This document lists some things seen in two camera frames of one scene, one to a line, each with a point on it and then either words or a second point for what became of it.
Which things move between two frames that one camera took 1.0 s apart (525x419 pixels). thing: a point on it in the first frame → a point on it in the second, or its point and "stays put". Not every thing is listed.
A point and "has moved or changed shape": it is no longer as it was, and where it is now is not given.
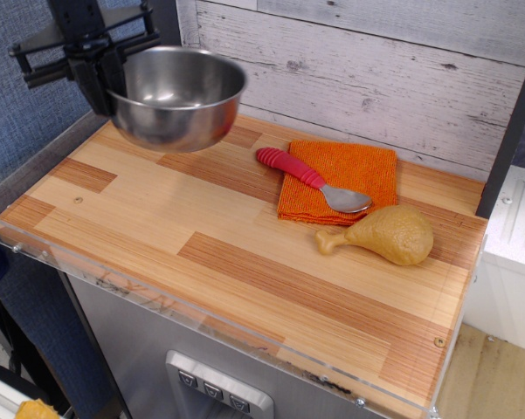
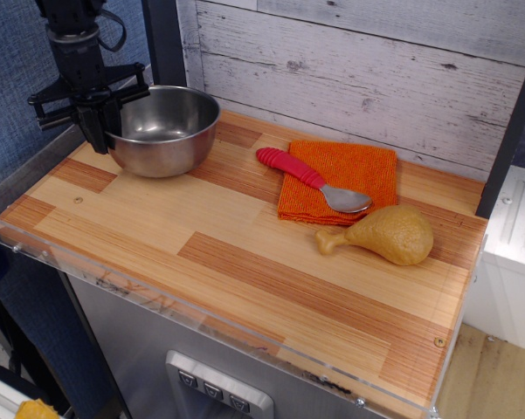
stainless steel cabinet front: (134, 337) stays put
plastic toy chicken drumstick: (397, 234) stays put
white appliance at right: (504, 295) stays put
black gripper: (81, 30) → (77, 55)
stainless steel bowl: (177, 99) has moved or changed shape
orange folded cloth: (371, 173) stays put
